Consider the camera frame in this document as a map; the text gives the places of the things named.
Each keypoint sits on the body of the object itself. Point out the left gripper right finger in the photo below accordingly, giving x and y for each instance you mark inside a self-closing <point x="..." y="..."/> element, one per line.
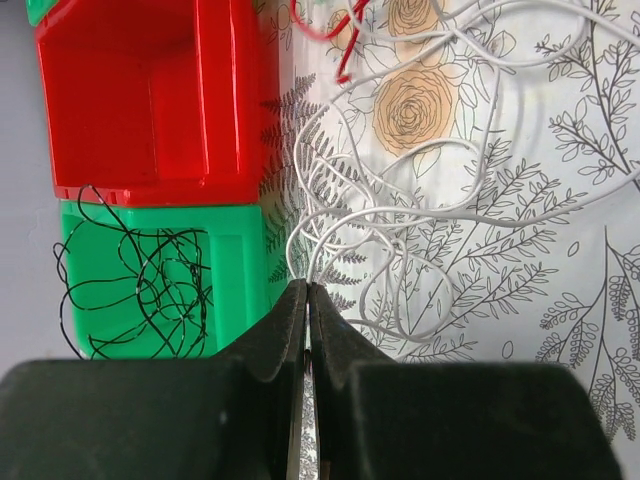
<point x="381" y="419"/>

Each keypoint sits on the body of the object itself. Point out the red bin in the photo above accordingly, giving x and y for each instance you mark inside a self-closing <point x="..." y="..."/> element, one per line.
<point x="152" y="103"/>

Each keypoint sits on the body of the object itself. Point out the left green bin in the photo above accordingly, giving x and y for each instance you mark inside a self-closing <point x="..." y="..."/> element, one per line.
<point x="163" y="282"/>

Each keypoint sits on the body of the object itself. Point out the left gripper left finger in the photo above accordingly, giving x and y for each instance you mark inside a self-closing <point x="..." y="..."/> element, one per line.
<point x="234" y="415"/>

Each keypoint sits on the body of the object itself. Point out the floral table mat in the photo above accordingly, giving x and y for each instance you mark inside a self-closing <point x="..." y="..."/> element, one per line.
<point x="463" y="176"/>

